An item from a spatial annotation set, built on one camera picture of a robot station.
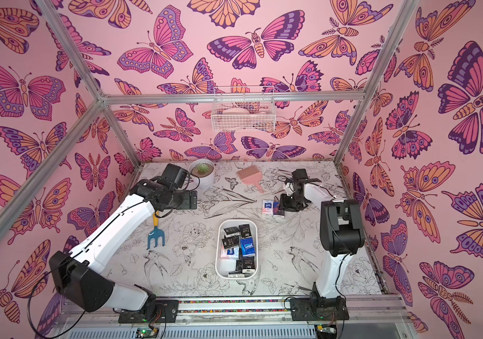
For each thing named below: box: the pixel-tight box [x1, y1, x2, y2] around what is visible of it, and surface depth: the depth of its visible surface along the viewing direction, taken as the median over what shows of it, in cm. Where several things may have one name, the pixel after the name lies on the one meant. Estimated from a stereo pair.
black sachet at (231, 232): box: [223, 226, 241, 239], surface depth 91 cm
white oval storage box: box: [215, 218, 260, 280], surface depth 85 cm
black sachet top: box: [238, 223, 253, 239], surface depth 91 cm
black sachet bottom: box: [242, 256, 255, 270], surface depth 81 cm
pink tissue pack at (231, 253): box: [219, 245, 240, 260], surface depth 86 cm
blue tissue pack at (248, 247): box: [240, 237, 256, 257], surface depth 85 cm
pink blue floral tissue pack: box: [261, 199, 274, 217], surface depth 100 cm
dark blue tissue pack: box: [272, 201, 281, 216], surface depth 100 cm
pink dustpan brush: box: [235, 165, 265, 194], surface depth 116 cm
